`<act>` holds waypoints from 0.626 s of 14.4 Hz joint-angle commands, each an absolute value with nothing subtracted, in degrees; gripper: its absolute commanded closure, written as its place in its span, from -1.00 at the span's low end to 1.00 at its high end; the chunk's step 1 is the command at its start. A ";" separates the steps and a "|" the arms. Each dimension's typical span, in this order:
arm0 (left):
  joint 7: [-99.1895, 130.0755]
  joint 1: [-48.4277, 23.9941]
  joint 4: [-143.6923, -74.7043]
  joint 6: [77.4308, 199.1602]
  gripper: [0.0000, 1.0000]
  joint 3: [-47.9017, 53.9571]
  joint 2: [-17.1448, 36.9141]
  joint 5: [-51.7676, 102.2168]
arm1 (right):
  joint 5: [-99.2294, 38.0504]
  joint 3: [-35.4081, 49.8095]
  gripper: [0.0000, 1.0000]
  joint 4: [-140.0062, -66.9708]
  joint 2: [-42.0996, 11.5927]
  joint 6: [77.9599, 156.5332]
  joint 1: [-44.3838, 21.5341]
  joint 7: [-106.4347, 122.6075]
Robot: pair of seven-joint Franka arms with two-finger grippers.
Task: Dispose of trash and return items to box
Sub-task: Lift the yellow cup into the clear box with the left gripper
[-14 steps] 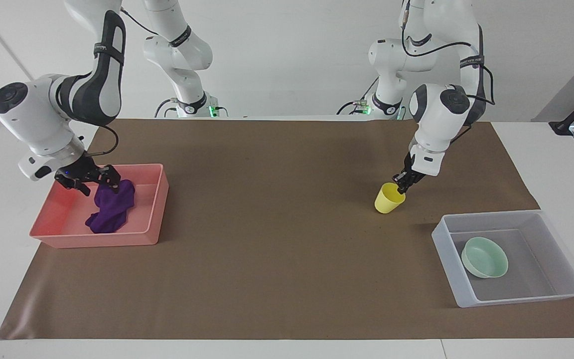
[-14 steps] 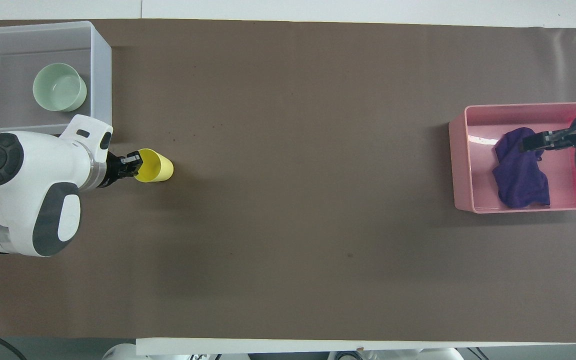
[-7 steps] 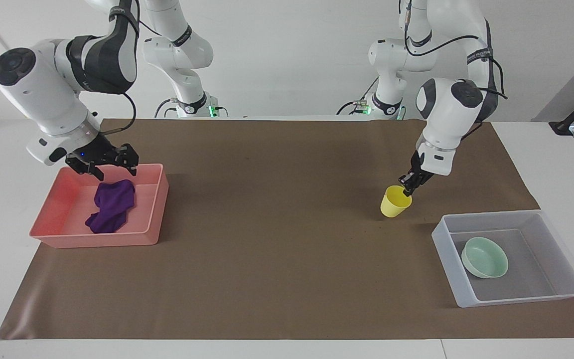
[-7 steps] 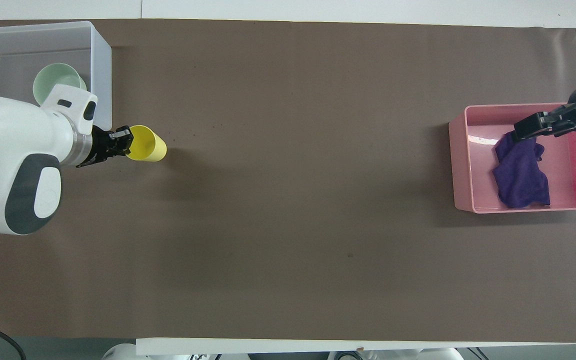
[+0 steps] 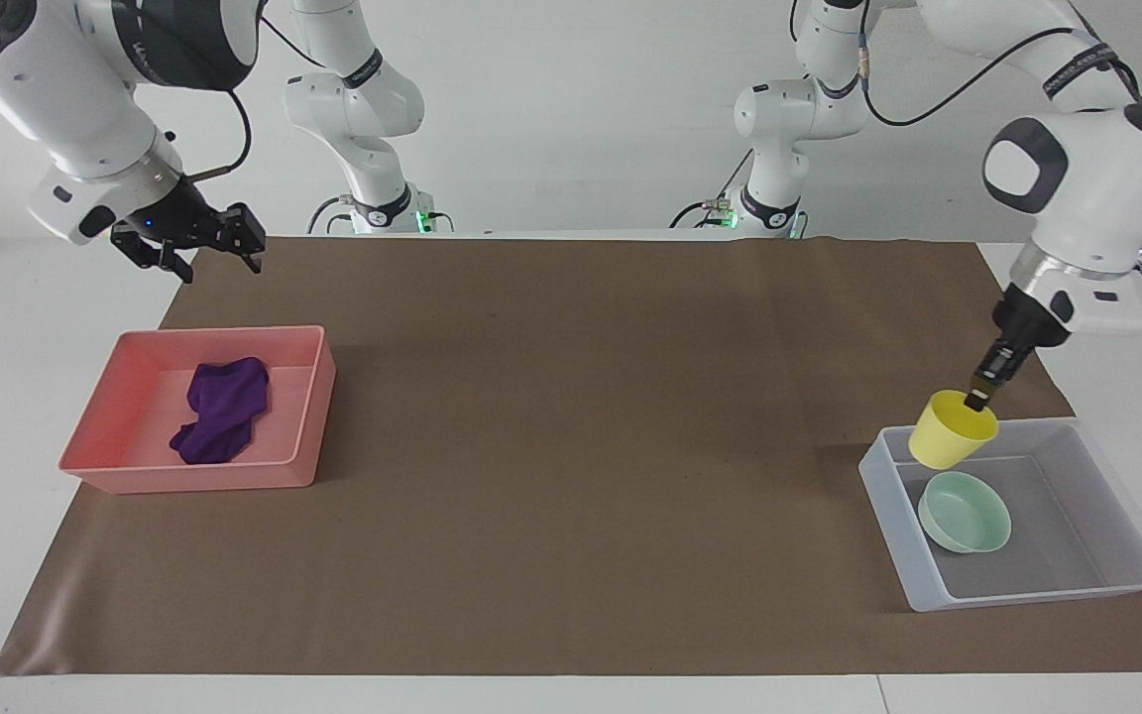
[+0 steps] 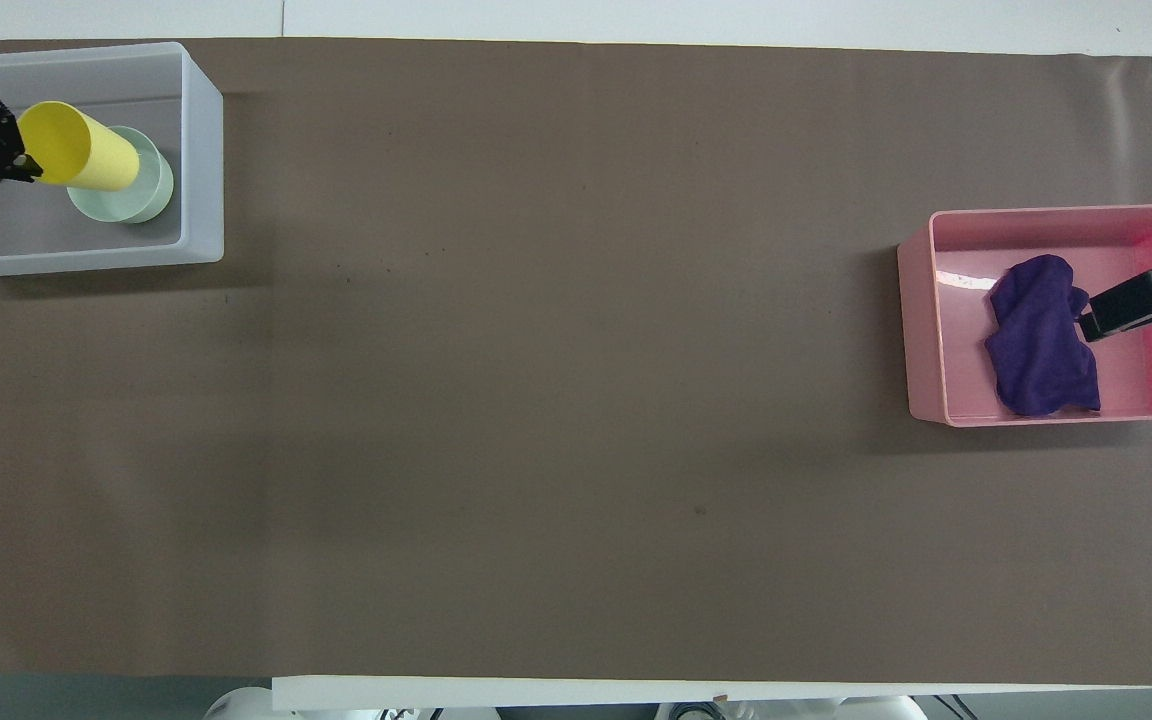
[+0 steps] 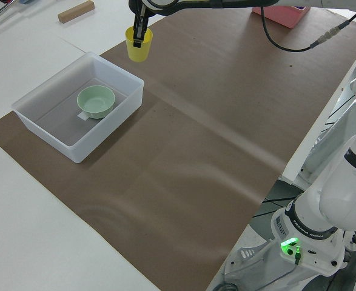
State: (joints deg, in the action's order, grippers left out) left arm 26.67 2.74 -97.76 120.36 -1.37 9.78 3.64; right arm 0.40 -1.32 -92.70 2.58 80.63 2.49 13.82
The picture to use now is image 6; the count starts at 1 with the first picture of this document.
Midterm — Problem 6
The purple cloth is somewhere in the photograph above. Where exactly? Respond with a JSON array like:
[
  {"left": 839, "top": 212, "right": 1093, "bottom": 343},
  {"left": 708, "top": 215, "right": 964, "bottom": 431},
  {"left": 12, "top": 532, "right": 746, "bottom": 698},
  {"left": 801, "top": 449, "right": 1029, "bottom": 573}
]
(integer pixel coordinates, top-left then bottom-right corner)
[{"left": 983, "top": 253, "right": 1103, "bottom": 419}]

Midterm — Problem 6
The pink plastic box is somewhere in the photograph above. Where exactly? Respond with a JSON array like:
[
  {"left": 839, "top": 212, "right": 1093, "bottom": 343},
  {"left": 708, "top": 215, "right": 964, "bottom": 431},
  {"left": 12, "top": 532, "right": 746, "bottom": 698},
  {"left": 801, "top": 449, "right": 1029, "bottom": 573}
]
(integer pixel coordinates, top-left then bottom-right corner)
[{"left": 896, "top": 203, "right": 1152, "bottom": 429}]

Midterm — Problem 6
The translucent white plastic box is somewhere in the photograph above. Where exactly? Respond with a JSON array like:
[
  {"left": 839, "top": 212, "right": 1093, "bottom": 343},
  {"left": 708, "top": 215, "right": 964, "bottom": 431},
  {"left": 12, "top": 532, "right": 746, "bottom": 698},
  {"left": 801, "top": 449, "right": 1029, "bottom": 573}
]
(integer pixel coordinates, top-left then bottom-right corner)
[{"left": 0, "top": 41, "right": 226, "bottom": 277}]

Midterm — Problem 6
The yellow plastic cup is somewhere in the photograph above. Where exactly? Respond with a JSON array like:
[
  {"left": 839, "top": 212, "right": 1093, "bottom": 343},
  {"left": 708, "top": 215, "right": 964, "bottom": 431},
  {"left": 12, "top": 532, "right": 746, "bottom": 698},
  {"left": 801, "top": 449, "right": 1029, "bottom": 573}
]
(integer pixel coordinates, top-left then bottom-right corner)
[{"left": 17, "top": 101, "right": 141, "bottom": 192}]

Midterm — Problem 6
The pale green cup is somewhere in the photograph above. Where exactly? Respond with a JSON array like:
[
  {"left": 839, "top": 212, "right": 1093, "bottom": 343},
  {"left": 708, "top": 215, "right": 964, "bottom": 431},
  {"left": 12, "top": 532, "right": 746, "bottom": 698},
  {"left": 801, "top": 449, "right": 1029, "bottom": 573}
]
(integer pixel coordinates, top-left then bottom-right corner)
[{"left": 66, "top": 125, "right": 176, "bottom": 225}]

